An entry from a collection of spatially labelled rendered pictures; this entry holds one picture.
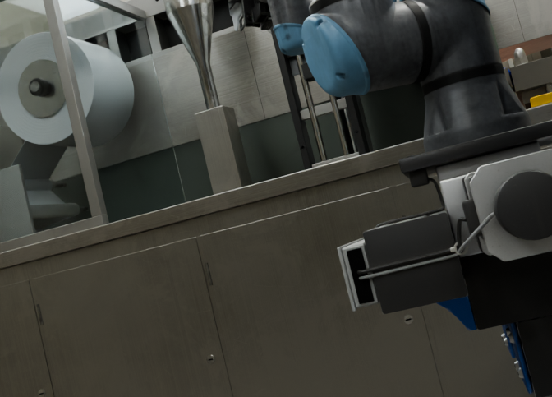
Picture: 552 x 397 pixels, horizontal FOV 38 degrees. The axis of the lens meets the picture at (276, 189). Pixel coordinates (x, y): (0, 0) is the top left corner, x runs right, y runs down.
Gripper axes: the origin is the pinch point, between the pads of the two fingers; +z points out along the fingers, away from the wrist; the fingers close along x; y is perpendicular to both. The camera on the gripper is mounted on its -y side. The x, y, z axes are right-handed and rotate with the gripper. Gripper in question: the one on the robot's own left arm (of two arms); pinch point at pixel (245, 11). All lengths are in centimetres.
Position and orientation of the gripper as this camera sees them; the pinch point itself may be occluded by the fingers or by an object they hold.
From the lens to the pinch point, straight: 172.7
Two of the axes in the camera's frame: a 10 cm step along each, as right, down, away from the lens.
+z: -2.3, 1.3, 9.6
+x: 9.7, -0.8, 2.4
